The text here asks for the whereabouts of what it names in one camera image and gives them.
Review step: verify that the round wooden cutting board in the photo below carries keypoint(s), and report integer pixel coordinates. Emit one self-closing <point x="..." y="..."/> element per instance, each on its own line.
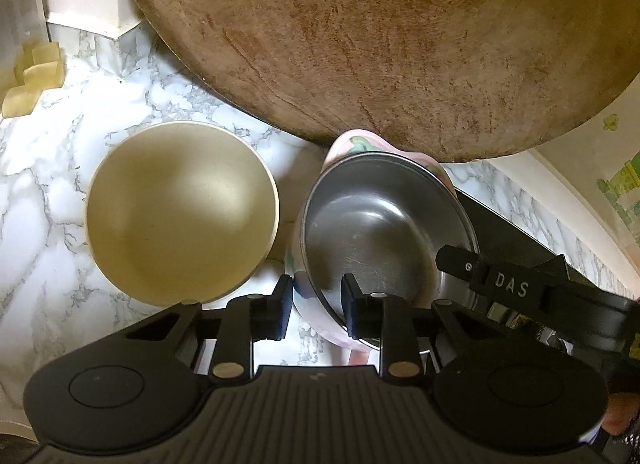
<point x="380" y="38"/>

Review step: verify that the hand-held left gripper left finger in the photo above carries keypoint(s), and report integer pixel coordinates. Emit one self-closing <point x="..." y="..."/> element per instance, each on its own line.
<point x="284" y="306"/>

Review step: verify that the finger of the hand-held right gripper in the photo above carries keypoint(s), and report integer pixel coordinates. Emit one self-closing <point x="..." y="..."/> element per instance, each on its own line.
<point x="505" y="284"/>

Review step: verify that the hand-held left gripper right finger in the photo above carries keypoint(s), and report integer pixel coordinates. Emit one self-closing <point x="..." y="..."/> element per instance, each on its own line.
<point x="351" y="311"/>

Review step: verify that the cream bowl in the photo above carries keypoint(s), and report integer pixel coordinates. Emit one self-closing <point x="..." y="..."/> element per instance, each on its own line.
<point x="180" y="204"/>

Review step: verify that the black glass gas cooktop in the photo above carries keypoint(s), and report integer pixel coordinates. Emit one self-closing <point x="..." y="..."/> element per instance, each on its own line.
<point x="500" y="229"/>

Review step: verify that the person's right hand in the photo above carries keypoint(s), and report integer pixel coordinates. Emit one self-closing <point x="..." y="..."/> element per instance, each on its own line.
<point x="621" y="414"/>

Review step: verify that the cactus print wall sticker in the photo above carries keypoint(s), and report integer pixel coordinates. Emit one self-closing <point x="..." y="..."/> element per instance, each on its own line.
<point x="600" y="183"/>

